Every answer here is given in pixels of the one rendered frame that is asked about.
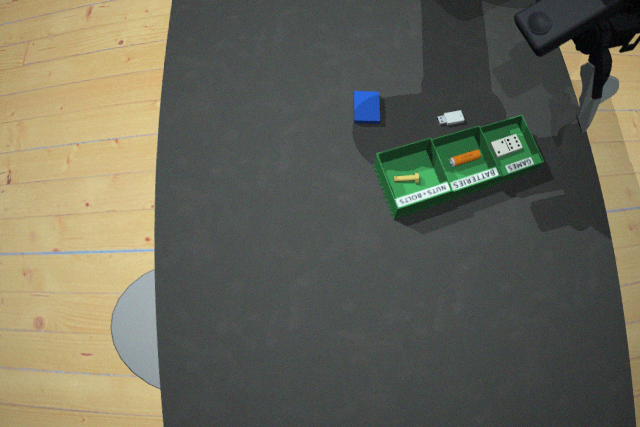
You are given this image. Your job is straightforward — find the white domino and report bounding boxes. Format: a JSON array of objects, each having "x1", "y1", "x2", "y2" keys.
[{"x1": 490, "y1": 134, "x2": 523, "y2": 158}]

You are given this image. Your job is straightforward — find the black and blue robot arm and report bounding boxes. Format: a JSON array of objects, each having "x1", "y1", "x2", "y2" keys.
[{"x1": 514, "y1": 0, "x2": 623, "y2": 57}]

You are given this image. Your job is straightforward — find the yellow bolt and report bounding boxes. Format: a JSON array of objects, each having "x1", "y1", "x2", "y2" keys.
[{"x1": 394, "y1": 173, "x2": 419, "y2": 183}]

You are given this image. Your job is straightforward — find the white usb stick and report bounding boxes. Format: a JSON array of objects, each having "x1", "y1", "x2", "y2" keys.
[{"x1": 437, "y1": 110, "x2": 464, "y2": 125}]

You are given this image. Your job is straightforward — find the green three-compartment bin tray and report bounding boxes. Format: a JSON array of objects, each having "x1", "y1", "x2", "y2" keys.
[{"x1": 373, "y1": 115, "x2": 544, "y2": 220}]

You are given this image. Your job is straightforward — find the orange aa battery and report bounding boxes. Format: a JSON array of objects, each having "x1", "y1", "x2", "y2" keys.
[{"x1": 449, "y1": 149, "x2": 481, "y2": 167}]

